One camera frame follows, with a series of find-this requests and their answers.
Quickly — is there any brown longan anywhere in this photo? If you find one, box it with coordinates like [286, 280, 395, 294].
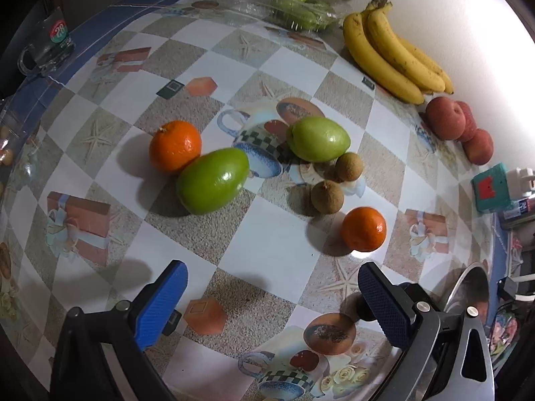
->
[310, 180, 344, 215]
[335, 152, 363, 183]

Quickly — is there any large green fruit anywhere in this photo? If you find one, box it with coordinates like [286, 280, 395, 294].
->
[176, 147, 250, 215]
[286, 116, 351, 163]

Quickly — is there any clear plastic container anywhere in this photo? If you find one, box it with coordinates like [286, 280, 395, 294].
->
[0, 100, 38, 184]

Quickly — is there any clear plastic bag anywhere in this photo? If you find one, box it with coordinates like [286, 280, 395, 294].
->
[228, 0, 343, 32]

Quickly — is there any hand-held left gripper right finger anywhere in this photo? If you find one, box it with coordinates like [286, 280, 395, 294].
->
[358, 261, 496, 401]

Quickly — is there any orange tangerine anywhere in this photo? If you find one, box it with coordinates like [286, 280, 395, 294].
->
[341, 207, 387, 253]
[149, 120, 202, 173]

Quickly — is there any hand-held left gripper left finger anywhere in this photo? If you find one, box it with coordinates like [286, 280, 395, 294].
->
[49, 260, 190, 401]

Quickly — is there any printed checkered tablecloth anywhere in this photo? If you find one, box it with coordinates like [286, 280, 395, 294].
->
[0, 0, 515, 401]

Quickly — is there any yellow banana bunch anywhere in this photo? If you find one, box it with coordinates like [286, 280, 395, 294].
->
[343, 0, 455, 105]

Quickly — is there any red peach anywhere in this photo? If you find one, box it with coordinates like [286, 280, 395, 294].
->
[425, 97, 465, 140]
[455, 101, 477, 143]
[463, 129, 495, 165]

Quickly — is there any teal box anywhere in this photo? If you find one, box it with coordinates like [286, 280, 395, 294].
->
[471, 164, 519, 215]

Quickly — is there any glass mug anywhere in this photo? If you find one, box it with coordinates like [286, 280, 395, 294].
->
[17, 6, 76, 77]

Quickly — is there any bowl of colourful packets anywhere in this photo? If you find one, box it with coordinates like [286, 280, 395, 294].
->
[487, 301, 521, 368]

